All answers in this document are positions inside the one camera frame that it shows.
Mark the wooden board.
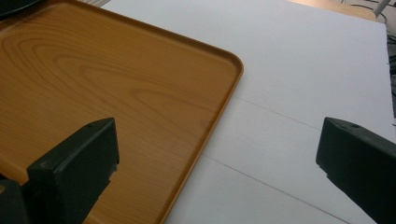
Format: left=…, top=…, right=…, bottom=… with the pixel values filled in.
left=284, top=0, right=377, bottom=22

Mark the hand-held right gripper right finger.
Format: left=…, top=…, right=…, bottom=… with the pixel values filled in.
left=315, top=117, right=396, bottom=224

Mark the wooden tray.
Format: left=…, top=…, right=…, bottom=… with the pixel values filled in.
left=0, top=0, right=245, bottom=224

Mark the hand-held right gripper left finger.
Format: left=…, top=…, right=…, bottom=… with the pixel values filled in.
left=21, top=117, right=120, bottom=224

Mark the black round object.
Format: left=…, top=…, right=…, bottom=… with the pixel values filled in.
left=0, top=0, right=41, bottom=17

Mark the metal stand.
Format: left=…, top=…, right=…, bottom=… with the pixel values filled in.
left=373, top=0, right=391, bottom=19

